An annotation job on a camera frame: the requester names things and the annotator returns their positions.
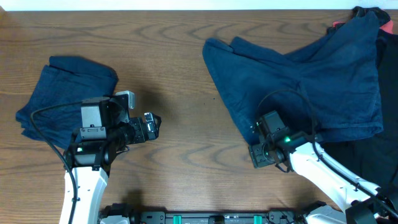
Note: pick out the dark blue denim shorts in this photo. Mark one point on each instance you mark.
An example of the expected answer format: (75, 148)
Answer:
(334, 80)

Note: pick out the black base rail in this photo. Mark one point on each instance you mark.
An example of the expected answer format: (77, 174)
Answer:
(202, 217)

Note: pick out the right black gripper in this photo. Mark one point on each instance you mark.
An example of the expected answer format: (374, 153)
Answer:
(257, 158)

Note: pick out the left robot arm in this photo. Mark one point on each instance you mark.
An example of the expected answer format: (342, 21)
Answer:
(107, 131)

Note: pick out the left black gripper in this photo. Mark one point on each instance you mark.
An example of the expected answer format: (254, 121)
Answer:
(144, 128)

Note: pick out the folded dark blue garment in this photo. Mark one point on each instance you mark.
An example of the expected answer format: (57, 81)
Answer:
(66, 79)

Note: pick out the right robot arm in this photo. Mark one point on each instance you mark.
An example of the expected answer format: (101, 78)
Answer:
(358, 200)

